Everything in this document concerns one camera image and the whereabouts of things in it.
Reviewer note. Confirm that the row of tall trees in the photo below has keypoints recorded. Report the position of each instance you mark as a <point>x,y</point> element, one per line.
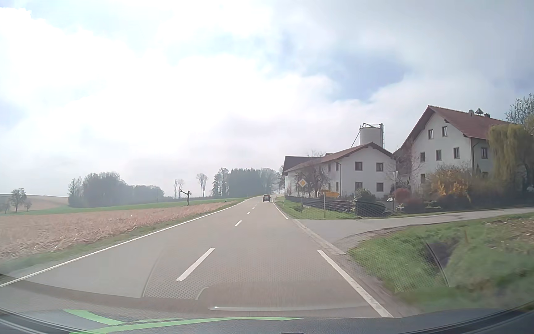
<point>244,182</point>

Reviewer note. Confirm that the yellow diamond road sign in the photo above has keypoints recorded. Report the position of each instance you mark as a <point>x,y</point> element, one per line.
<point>302,183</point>

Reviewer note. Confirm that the grass patch by fence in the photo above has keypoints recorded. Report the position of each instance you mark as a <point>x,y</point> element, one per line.
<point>313,212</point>

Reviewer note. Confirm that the yellow direction sign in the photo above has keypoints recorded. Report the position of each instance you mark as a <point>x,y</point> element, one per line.
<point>331,194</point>

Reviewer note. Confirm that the dark wooden fence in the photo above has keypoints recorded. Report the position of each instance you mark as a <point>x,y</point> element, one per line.
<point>341,205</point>

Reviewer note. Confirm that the grey asphalt road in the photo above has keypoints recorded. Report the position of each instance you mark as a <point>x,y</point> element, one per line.
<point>257,250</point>

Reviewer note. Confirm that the pruned bare tree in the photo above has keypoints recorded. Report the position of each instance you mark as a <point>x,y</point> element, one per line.
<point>187,195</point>

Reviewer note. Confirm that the white farmhouse with brown roof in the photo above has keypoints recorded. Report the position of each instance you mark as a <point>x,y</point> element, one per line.
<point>355,171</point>

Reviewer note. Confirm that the grey silo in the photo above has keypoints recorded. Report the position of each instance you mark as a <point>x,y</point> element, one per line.
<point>371,135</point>

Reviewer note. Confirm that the road markings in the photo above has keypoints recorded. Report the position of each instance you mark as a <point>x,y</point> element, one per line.
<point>195,264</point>

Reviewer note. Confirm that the green field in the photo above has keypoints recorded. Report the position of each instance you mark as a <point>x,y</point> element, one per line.
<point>123,206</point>

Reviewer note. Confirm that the car's own bonnet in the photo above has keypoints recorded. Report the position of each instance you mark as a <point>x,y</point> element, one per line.
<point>267,324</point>

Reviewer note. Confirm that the wood of dark trees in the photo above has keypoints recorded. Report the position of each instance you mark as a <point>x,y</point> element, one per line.
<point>109,190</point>

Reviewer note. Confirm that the white house with red roof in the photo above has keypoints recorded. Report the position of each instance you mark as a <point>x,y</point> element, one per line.
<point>447,144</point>

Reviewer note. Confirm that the yellow flowering bush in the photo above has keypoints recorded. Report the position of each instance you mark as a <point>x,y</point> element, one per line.
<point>450,185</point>

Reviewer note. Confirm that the grass verge with ditch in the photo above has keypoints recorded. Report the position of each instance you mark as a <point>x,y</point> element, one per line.
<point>480,259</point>

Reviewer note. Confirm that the brown ploughed field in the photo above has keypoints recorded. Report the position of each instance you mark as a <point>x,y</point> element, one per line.
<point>40,229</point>

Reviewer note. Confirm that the group of small trees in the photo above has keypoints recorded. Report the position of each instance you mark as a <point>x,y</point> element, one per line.
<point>14,198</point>

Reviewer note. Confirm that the yellow-green willow tree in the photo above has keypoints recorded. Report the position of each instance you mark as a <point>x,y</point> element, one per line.
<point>522,153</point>

